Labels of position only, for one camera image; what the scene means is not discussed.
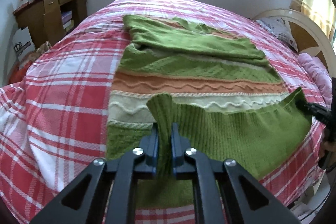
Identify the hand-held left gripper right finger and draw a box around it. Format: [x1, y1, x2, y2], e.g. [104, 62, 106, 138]
[171, 123, 301, 224]

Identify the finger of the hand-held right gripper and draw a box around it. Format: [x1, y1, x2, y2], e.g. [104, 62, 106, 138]
[295, 99, 336, 127]

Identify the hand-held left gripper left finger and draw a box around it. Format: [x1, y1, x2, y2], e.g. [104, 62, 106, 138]
[30, 123, 159, 224]

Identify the green orange striped knit sweater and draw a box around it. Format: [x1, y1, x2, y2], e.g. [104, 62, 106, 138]
[105, 14, 313, 210]

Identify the person's right hand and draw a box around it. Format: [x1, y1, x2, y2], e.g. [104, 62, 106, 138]
[321, 140, 336, 153]

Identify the pink ruffled cloth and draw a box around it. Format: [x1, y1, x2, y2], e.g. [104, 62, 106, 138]
[298, 53, 332, 106]

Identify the cream wooden headboard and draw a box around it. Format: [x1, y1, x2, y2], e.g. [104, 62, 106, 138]
[253, 7, 336, 69]

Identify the floral pillow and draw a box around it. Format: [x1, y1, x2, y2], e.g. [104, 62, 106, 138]
[256, 16, 298, 51]

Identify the red plaid bed blanket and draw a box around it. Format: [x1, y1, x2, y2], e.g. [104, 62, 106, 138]
[0, 0, 332, 224]

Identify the brown patterned bag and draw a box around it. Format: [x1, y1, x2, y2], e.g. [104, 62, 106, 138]
[35, 41, 53, 55]

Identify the stack of books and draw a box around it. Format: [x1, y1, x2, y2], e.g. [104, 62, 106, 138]
[61, 11, 73, 29]

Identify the red plastic bag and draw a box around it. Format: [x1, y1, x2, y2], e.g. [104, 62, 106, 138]
[9, 60, 34, 84]

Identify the brown wooden desk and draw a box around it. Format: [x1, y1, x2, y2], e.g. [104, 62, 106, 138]
[13, 0, 88, 48]

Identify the white printed carrier bag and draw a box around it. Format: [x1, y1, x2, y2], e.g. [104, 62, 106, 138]
[12, 27, 36, 62]

